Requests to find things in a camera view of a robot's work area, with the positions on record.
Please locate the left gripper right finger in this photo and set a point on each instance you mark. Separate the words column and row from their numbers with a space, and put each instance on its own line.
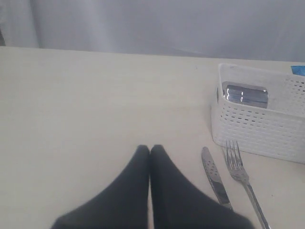
column 178, row 204

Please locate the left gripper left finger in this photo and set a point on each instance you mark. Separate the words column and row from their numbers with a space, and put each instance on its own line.
column 122, row 205

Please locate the stainless steel table knife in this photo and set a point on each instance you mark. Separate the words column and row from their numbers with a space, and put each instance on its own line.
column 214, row 178

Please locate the stainless steel fork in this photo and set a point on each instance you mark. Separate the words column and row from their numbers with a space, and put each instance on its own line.
column 237, row 171

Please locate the blue Lays chip bag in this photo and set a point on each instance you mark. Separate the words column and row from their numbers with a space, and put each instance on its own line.
column 298, row 70

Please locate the white plastic lattice basket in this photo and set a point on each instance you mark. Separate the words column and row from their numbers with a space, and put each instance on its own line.
column 277, row 131

